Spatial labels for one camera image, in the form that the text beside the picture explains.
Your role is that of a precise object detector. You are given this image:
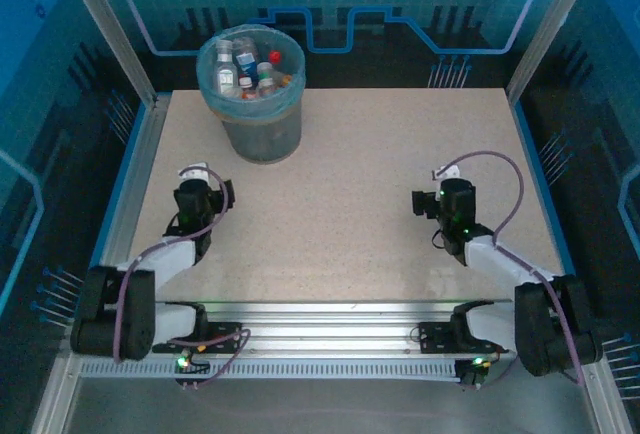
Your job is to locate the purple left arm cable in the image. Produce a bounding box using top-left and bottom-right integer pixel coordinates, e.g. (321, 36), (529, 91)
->
(113, 164), (251, 390)

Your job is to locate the aluminium frame post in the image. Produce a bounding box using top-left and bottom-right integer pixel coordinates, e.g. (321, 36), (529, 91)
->
(505, 0), (604, 103)
(55, 0), (160, 108)

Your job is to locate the black connector box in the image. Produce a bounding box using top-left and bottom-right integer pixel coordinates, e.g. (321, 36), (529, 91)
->
(455, 357), (494, 389)

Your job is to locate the clear bottle white cap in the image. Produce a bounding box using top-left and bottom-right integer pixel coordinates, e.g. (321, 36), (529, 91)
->
(214, 39), (240, 98)

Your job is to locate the blue printed side panel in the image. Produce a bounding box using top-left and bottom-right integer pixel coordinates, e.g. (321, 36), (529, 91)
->
(507, 0), (640, 405)
(0, 0), (151, 434)

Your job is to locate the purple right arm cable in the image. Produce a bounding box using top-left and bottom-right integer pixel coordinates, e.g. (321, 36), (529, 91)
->
(432, 151), (585, 390)

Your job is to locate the slotted grey cable duct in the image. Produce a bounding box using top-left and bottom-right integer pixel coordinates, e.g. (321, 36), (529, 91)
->
(78, 357), (464, 383)

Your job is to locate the blue table edge strip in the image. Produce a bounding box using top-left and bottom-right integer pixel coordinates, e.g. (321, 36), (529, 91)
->
(92, 101), (151, 270)
(512, 98), (576, 280)

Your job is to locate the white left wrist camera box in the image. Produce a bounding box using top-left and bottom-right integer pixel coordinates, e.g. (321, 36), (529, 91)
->
(177, 161), (211, 183)

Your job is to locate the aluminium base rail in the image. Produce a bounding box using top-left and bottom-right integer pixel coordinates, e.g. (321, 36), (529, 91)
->
(62, 298), (601, 358)

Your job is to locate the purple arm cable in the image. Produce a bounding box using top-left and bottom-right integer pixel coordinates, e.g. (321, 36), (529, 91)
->
(432, 151), (585, 390)
(113, 164), (251, 390)

